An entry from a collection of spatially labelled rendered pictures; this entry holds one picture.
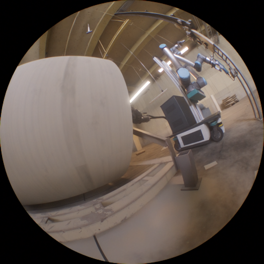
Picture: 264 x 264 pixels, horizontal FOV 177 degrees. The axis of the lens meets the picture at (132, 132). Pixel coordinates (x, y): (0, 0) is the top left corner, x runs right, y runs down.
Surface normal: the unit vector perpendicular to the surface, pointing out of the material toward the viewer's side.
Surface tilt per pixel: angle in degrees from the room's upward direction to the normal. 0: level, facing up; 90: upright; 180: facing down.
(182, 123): 90
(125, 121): 117
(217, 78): 90
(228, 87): 90
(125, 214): 90
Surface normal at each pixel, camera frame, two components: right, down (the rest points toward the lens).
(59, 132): 0.65, 0.11
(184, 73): -0.59, 0.18
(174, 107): -0.84, 0.25
